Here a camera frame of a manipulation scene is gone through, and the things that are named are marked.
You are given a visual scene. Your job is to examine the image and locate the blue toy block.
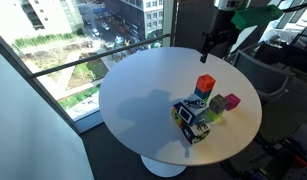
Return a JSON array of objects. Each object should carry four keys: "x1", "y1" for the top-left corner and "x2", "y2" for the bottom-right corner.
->
[{"x1": 193, "y1": 86, "x2": 213, "y2": 101}]

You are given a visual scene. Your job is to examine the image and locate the metal window rail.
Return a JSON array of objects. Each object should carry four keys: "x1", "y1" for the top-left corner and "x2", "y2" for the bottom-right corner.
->
[{"x1": 28, "y1": 33, "x2": 172, "y2": 79}]

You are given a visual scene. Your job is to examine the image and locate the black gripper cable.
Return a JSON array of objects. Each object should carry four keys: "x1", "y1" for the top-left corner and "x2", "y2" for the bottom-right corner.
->
[{"x1": 282, "y1": 0, "x2": 307, "y2": 14}]

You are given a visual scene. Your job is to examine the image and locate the grey toy block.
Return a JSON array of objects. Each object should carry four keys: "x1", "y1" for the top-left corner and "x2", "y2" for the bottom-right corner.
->
[{"x1": 209, "y1": 94, "x2": 230, "y2": 115}]

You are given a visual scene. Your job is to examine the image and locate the orange toy block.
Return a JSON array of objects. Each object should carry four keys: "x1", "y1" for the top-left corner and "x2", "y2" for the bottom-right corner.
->
[{"x1": 196, "y1": 73, "x2": 217, "y2": 93}]

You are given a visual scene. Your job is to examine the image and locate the grey office chair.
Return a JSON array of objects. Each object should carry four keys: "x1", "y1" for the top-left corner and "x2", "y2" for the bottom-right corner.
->
[{"x1": 231, "y1": 49, "x2": 292, "y2": 103}]

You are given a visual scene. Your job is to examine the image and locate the owl print fabric cube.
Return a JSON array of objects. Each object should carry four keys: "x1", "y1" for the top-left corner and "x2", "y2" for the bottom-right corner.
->
[{"x1": 177, "y1": 93, "x2": 210, "y2": 126}]

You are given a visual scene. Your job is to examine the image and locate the white table pedestal base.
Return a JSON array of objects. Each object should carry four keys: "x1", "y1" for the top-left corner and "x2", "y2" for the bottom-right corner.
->
[{"x1": 140, "y1": 154, "x2": 188, "y2": 178}]

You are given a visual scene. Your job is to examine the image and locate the dark wall panel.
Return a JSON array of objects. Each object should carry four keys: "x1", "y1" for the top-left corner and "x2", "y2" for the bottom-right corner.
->
[{"x1": 174, "y1": 0, "x2": 227, "y2": 59}]

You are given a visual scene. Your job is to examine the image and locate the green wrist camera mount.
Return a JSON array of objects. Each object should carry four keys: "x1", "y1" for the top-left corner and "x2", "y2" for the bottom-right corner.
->
[{"x1": 230, "y1": 4, "x2": 285, "y2": 31}]

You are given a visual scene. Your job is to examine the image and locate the dark window corner frame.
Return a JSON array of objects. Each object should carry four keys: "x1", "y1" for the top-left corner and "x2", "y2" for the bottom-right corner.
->
[{"x1": 0, "y1": 28, "x2": 82, "y2": 134}]

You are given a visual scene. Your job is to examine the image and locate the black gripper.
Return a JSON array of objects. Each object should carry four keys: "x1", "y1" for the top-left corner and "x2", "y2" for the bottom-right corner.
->
[{"x1": 199, "y1": 9, "x2": 249, "y2": 64}]

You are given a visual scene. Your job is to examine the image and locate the orange handled clamp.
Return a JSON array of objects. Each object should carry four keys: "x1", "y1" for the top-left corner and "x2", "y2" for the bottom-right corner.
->
[{"x1": 293, "y1": 154, "x2": 307, "y2": 168}]

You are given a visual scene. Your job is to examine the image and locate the lime yellow toy block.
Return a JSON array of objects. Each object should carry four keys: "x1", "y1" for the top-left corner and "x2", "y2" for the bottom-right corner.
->
[{"x1": 204, "y1": 108, "x2": 226, "y2": 123}]

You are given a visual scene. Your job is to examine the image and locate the magenta toy block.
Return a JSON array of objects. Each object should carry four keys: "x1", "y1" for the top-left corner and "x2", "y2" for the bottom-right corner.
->
[{"x1": 224, "y1": 93, "x2": 242, "y2": 112}]

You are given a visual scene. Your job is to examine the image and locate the zebra print fabric cube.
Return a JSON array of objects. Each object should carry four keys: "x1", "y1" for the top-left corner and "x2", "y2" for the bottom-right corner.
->
[{"x1": 180, "y1": 120, "x2": 212, "y2": 145}]

